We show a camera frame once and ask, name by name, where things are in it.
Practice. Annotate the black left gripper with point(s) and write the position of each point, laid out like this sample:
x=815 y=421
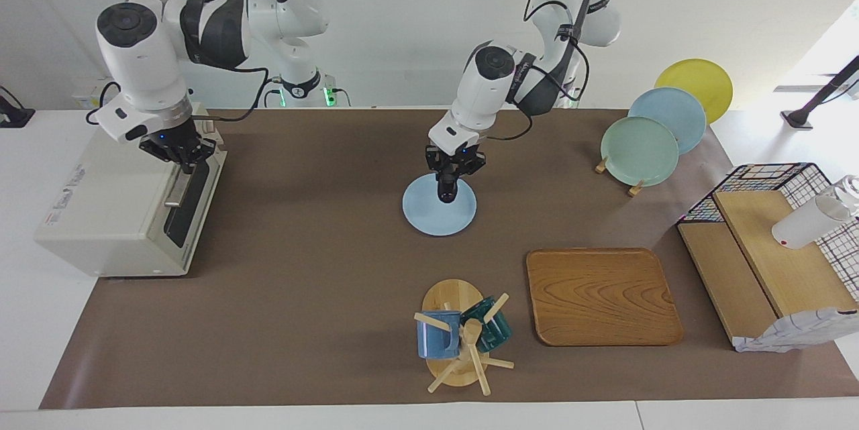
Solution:
x=456 y=158

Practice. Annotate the pale green plate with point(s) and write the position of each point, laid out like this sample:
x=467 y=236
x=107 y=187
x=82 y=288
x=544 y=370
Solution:
x=637 y=151

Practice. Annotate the wooden mug tree stand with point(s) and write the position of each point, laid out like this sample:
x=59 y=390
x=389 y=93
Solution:
x=449 y=296

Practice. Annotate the white cylindrical cup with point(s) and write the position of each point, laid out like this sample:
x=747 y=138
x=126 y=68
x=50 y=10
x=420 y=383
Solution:
x=805 y=225

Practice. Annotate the dark green mug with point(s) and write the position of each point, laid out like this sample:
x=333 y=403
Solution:
x=493 y=329

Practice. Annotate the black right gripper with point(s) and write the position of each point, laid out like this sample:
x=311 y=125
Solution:
x=171 y=141

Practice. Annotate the brown table mat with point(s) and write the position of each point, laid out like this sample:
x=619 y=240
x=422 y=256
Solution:
x=302 y=316

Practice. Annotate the light blue round plate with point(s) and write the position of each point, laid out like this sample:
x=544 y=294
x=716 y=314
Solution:
x=423 y=212

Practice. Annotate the yellow plate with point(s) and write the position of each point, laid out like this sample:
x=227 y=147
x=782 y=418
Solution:
x=701 y=81

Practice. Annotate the beige toaster oven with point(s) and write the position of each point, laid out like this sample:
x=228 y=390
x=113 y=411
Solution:
x=107 y=208

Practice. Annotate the glass oven door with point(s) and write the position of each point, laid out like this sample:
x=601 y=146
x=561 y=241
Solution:
x=194 y=208

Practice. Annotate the pale blue racked plate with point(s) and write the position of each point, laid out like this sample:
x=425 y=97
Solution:
x=674 y=108

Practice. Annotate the blue mug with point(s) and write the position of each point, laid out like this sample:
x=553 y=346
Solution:
x=436 y=343

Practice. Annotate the black clamp device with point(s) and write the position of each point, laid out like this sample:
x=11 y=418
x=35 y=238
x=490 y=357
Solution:
x=15 y=115

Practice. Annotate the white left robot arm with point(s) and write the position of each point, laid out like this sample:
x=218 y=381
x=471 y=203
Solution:
x=483 y=94

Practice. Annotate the brown wooden tray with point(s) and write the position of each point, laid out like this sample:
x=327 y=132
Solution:
x=604 y=296

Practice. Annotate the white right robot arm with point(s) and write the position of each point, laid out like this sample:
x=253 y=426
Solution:
x=141 y=54

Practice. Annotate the wooden plate rack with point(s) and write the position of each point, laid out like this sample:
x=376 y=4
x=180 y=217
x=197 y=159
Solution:
x=635 y=188

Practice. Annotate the black desk stand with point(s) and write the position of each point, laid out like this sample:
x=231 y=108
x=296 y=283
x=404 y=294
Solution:
x=822 y=94

